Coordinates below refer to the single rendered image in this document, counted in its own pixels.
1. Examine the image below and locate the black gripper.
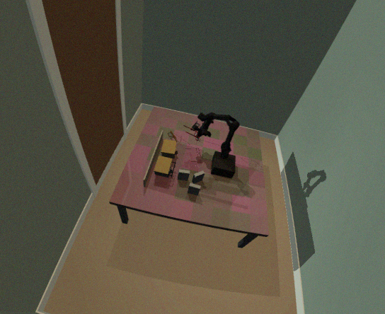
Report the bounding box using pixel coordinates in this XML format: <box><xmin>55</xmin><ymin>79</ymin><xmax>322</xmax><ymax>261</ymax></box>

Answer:
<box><xmin>192</xmin><ymin>123</ymin><xmax>209</xmax><ymax>137</ymax></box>

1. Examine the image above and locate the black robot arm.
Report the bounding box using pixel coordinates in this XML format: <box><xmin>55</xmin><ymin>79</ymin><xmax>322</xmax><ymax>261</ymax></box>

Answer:
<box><xmin>197</xmin><ymin>112</ymin><xmax>240</xmax><ymax>160</ymax></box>

